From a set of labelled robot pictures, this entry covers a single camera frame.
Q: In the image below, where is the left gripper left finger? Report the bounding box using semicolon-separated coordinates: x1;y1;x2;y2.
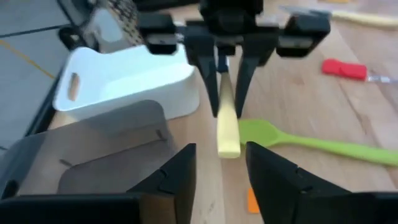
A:
127;142;197;224

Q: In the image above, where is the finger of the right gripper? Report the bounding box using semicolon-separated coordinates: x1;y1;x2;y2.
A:
185;30;219;119
234;33;277;119

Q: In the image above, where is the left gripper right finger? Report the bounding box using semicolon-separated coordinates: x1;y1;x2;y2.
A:
245;141;352;224

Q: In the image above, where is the orange scraper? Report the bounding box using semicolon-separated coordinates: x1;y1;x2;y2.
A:
247;187;261;215

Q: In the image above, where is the green silicone spoon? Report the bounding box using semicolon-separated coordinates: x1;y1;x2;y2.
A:
238;118;398;167

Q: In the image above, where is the white plastic bin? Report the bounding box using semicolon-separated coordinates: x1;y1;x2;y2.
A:
52;43;200;122

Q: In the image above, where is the grey translucent plastic bin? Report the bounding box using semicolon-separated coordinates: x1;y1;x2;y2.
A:
0;99;178;200

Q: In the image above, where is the black coiled cable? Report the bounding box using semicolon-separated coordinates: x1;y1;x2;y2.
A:
58;26;80;51

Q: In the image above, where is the black aluminium table frame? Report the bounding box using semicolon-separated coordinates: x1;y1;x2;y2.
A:
24;0;100;139

